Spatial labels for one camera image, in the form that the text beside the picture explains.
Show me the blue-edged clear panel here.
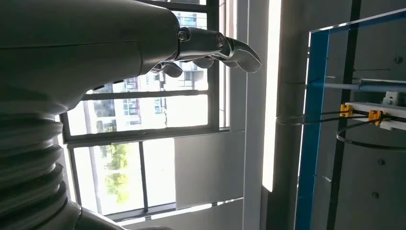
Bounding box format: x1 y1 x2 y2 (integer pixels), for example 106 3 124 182
293 8 406 230

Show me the grey tube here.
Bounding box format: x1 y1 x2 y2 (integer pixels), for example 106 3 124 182
309 79 406 93

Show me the black upright post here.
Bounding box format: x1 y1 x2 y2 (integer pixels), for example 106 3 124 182
326 0 362 230

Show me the yellow cable clip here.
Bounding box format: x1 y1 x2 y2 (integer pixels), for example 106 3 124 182
339 103 354 118
368 109 384 127

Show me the thin black cable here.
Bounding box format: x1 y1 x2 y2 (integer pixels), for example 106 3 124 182
275 111 406 151

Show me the white bracket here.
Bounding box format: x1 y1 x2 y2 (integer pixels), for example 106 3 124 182
382 91 400 106

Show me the white rail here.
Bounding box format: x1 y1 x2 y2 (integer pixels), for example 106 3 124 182
344 101 406 131

